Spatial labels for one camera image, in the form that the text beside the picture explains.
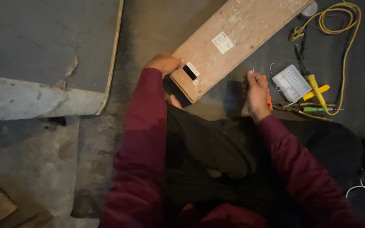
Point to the person's left hand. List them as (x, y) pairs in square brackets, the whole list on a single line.
[(163, 63)]

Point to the person's right hand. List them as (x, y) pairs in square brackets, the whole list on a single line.
[(258, 98)]

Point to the person's right fingers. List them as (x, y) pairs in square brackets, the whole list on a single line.
[(254, 83)]

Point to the orange tool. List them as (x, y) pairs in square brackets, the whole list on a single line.
[(269, 98)]

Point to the brown board with white labels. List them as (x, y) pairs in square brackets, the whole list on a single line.
[(233, 44)]

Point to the white plastic compartment box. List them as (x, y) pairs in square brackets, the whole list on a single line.
[(291, 83)]

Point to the yellow soldering iron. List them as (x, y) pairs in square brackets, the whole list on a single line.
[(317, 90)]

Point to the person's black trousers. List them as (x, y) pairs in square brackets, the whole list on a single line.
[(220, 152)]

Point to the clear round lid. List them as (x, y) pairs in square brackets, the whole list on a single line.
[(309, 9)]

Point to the large grey panel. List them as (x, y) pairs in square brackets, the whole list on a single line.
[(43, 47)]

